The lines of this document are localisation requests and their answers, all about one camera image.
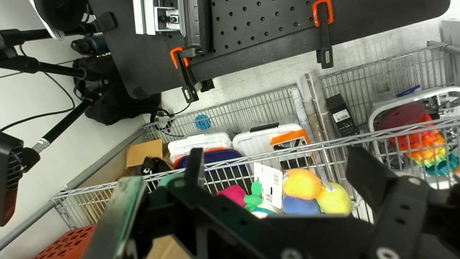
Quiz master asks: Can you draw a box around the red toy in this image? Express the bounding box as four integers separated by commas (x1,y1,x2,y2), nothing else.
374,102,436,145

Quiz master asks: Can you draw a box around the black round fan device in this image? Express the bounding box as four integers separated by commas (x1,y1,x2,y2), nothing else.
0,131,42,227

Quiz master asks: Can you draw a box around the small brown cardboard box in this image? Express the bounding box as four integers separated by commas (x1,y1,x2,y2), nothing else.
125,138,167,169

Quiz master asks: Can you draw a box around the rainbow coloured toy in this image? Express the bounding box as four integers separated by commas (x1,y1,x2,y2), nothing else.
390,128,459,178

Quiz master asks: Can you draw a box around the black device white label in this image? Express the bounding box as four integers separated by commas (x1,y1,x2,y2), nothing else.
325,92,361,138

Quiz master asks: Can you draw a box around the orange ball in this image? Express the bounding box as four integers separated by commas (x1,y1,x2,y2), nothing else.
282,168,324,201

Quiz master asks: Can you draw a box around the metal wire shelf rack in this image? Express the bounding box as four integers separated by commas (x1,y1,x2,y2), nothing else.
0,40,460,250

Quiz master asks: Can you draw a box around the black camera stand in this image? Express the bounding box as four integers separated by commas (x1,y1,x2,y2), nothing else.
0,27,99,155

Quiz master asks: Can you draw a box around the blue ball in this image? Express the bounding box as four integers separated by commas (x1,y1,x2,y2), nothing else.
281,195,322,217

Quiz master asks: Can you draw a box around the orange black clamp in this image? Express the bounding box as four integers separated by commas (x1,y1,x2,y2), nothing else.
168,46,214,103
311,0,337,69

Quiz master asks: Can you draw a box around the dark blue cloth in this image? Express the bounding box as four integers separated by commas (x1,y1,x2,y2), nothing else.
177,148,250,178

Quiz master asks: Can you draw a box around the yellow ball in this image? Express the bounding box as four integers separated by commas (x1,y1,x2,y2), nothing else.
317,181,354,215

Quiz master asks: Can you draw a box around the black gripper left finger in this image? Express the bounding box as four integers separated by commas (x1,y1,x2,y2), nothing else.
84,146,213,259

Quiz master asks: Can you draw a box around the white plastic case orange insert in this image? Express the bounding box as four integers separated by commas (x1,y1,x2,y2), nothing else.
232,122,314,169

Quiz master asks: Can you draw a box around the black strap bundle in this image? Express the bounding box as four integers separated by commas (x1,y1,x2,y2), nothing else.
128,155,174,177

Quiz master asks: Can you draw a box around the white wire basket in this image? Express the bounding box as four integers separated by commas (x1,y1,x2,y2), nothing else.
368,85,460,191

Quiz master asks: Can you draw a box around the black perforated table board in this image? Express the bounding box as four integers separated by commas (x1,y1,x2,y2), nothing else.
88,0,452,99

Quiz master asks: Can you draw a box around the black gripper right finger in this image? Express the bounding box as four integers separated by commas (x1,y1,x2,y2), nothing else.
345,145,430,259

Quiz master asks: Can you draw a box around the black backpack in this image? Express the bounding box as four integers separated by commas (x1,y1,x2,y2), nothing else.
74,54,163,126

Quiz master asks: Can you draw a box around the orange perforated crate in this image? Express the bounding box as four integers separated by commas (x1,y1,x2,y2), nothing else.
33,224,98,259

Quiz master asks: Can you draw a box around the small blue round toy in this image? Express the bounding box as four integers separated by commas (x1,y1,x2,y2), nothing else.
193,113,213,132

